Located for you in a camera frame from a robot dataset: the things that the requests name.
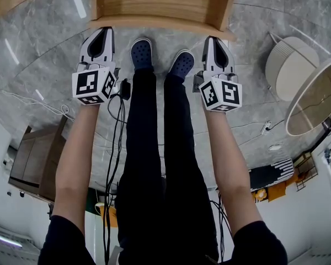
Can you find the black wire rack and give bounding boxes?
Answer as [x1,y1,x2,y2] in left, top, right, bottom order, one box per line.
[293,151,318,192]

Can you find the small black adapter box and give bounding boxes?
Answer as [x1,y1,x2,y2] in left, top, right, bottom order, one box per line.
[120,78,132,101]

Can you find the dark brown vanity cabinet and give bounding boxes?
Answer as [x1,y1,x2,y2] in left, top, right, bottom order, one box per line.
[8,116,68,203]

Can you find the person's left blue clog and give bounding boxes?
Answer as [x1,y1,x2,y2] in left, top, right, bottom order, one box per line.
[130,37,154,71]

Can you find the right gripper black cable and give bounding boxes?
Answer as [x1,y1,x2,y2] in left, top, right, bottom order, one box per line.
[209,192,234,262]

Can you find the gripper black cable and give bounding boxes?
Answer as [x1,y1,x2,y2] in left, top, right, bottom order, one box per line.
[103,92,127,265]
[209,192,234,262]

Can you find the person's black trousers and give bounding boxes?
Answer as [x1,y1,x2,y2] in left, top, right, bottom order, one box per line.
[114,67,220,265]

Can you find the person's right forearm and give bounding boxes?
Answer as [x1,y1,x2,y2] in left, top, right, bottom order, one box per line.
[203,110,263,240]

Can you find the wooden drawer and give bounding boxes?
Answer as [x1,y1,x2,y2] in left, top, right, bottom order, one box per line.
[87,0,238,41]

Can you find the person's blue clog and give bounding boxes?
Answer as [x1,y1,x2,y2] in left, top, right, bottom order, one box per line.
[130,37,154,71]
[168,49,196,80]

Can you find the large round white-rimmed table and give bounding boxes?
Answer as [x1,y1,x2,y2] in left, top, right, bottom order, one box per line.
[284,57,331,137]

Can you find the person's left forearm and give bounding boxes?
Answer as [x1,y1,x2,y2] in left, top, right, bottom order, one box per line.
[52,103,102,236]

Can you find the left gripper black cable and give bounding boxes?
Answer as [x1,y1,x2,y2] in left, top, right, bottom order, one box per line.
[103,92,127,265]

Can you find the person's right blue clog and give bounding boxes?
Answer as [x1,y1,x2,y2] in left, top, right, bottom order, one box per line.
[168,49,196,80]

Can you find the white floor cable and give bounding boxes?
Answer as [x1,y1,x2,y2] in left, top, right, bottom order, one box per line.
[0,88,75,123]

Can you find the person's black t-shirt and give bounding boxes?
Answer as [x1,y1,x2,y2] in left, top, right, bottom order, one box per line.
[38,215,289,265]

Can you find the orange cushion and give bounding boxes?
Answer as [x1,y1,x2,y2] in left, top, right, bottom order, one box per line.
[253,181,287,203]

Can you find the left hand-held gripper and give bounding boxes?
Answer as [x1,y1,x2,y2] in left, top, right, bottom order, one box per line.
[72,27,121,107]

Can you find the white power strip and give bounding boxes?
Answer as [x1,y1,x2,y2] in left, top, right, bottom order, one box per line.
[260,120,273,134]

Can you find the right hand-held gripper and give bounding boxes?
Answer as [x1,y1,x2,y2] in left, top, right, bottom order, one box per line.
[193,36,243,113]

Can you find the black and white striped cushion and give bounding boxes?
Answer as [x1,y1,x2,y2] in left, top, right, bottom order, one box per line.
[249,158,295,193]

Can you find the long ceiling light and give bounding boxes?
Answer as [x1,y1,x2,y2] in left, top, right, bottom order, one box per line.
[0,232,23,248]

